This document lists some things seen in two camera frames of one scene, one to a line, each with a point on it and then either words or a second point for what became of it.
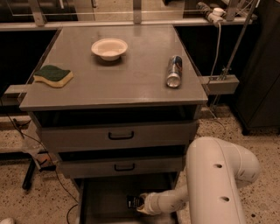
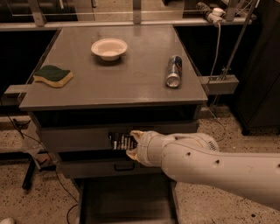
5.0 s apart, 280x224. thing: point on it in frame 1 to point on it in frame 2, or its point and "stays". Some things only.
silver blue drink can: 174,71 stays
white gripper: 151,202 to 144,148
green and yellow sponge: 53,75 stays
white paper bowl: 110,49 stays
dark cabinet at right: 258,94 stays
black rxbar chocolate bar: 134,201 to 122,141
